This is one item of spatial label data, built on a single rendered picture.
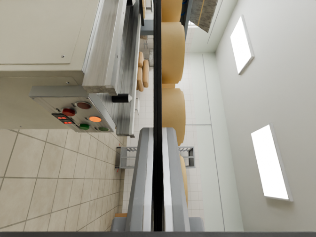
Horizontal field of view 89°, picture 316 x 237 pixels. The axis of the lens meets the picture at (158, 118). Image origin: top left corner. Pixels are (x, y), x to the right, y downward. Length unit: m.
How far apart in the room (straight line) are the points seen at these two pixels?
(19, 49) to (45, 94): 0.11
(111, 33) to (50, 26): 0.15
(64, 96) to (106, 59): 0.13
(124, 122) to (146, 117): 4.22
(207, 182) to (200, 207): 0.62
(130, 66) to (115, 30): 0.33
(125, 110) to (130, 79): 0.15
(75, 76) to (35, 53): 0.10
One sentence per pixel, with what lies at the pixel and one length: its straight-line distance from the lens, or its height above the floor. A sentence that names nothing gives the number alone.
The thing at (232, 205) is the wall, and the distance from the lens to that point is 4.89.
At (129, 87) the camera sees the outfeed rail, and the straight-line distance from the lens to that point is 0.70.
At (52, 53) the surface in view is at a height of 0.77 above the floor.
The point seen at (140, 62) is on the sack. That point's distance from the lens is 4.68.
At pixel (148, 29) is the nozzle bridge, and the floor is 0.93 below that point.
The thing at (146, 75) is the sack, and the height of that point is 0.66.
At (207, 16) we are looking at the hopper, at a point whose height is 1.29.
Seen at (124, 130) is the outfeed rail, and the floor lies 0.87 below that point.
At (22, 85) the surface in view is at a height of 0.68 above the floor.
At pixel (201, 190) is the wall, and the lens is 4.64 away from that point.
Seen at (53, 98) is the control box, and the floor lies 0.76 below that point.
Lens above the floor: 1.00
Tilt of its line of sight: level
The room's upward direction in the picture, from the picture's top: 90 degrees clockwise
